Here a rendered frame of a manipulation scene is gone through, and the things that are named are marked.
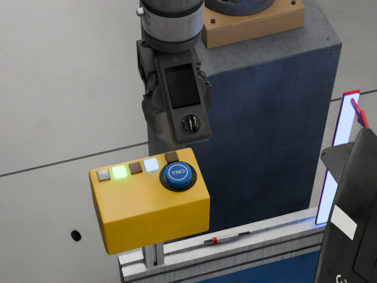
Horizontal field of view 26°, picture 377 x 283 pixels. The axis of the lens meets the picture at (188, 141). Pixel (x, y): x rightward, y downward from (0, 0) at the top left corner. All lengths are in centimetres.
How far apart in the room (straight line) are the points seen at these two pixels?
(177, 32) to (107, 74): 187
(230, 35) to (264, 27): 7
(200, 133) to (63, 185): 158
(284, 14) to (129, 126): 126
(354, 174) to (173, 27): 31
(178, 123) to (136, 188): 23
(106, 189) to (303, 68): 50
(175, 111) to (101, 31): 201
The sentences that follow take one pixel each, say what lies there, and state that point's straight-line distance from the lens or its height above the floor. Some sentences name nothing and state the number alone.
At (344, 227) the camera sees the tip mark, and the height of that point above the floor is 143.
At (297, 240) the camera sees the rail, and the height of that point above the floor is 83.
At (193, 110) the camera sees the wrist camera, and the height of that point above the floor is 129.
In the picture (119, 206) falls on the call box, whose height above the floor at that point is 107.
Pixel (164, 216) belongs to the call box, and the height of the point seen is 105.
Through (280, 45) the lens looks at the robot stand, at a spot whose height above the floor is 100.
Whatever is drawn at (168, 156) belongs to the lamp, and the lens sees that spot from 122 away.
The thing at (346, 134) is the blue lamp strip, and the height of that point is 110.
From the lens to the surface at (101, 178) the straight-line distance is 120.
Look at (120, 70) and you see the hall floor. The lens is 283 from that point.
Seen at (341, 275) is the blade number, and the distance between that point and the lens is 73.
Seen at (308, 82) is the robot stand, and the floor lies 92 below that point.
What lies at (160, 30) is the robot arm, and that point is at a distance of 96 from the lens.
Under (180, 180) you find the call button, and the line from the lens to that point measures 118.
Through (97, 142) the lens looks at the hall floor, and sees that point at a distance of 263.
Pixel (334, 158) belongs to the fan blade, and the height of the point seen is 121.
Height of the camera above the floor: 204
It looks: 51 degrees down
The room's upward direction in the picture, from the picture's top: straight up
